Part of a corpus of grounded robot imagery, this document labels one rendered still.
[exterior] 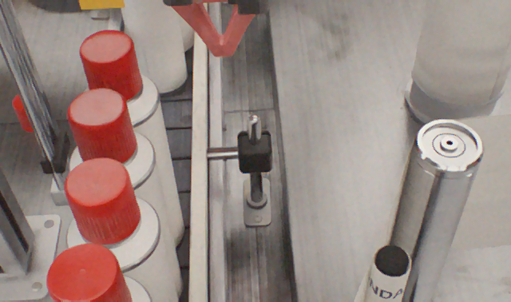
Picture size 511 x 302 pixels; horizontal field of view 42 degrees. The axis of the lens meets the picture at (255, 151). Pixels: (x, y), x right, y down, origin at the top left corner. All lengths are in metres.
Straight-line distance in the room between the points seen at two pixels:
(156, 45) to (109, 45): 0.22
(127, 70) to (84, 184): 0.10
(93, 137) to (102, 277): 0.09
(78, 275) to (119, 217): 0.04
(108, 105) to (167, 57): 0.27
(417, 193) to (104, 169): 0.18
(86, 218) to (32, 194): 0.35
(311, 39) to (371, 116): 0.13
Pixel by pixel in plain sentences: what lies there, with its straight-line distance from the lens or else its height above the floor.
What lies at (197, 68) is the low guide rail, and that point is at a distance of 0.64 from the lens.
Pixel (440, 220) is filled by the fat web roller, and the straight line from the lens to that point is 0.41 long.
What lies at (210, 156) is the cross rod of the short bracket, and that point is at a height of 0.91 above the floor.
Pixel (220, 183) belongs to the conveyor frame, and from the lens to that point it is 0.59.
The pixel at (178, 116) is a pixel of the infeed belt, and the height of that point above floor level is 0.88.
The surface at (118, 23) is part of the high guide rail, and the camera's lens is 0.63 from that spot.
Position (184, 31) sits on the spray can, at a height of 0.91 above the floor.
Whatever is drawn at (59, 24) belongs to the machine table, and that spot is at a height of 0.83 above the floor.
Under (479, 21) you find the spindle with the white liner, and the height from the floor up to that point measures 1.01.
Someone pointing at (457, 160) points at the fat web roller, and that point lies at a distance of 0.38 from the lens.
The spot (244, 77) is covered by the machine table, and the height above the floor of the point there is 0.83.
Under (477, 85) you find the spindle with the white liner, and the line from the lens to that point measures 0.61.
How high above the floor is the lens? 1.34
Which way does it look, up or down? 49 degrees down
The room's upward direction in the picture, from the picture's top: 2 degrees counter-clockwise
